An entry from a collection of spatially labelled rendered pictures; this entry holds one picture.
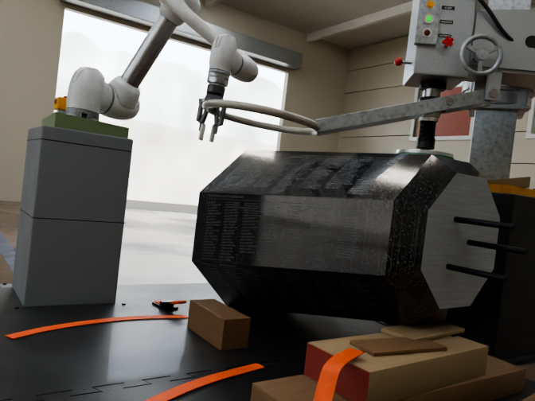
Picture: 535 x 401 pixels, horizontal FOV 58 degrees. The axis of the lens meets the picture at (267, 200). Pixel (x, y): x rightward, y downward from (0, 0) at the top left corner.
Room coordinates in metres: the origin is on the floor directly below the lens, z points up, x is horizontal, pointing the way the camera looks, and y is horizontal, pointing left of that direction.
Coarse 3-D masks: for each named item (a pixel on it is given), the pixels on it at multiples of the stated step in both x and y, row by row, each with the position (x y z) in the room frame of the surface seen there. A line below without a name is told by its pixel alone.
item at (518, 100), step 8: (472, 88) 2.40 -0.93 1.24; (528, 88) 2.30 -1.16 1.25; (504, 96) 2.32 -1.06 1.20; (512, 96) 2.32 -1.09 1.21; (520, 96) 2.31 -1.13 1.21; (496, 104) 2.35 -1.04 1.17; (504, 104) 2.34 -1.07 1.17; (512, 104) 2.32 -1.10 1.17; (520, 104) 2.31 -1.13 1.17; (528, 104) 2.35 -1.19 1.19; (472, 112) 2.50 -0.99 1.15; (520, 112) 2.37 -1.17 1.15
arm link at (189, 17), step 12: (168, 0) 2.18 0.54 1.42; (180, 0) 2.17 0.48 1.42; (180, 12) 2.16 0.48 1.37; (192, 12) 2.16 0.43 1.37; (192, 24) 2.16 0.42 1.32; (204, 24) 2.17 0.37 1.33; (204, 36) 2.18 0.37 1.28; (216, 36) 2.19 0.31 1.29; (252, 60) 2.16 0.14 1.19; (240, 72) 2.10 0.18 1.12; (252, 72) 2.15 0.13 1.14
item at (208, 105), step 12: (204, 108) 1.91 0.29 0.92; (240, 108) 1.73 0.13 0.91; (252, 108) 1.72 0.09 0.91; (264, 108) 1.72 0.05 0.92; (240, 120) 2.15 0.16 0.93; (252, 120) 2.18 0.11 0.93; (288, 120) 1.76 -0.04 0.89; (300, 120) 1.77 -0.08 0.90; (312, 120) 1.81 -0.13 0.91; (288, 132) 2.15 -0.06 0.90; (300, 132) 2.10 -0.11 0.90; (312, 132) 2.01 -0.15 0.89
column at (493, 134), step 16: (496, 0) 2.41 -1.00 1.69; (512, 0) 2.38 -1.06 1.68; (528, 0) 2.35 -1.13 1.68; (480, 112) 2.41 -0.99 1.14; (496, 112) 2.38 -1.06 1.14; (512, 112) 2.35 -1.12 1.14; (480, 128) 2.41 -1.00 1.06; (496, 128) 2.38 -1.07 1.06; (512, 128) 2.35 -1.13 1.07; (480, 144) 2.40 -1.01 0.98; (496, 144) 2.38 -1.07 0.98; (512, 144) 2.35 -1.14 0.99; (480, 160) 2.40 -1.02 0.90; (496, 160) 2.37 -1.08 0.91; (496, 176) 2.37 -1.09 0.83
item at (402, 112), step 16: (448, 96) 1.83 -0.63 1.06; (464, 96) 1.83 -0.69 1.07; (480, 96) 1.82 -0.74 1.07; (368, 112) 1.86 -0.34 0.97; (384, 112) 1.86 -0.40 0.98; (400, 112) 1.85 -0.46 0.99; (416, 112) 1.85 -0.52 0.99; (448, 112) 1.94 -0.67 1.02; (336, 128) 1.87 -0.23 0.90; (352, 128) 1.95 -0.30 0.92
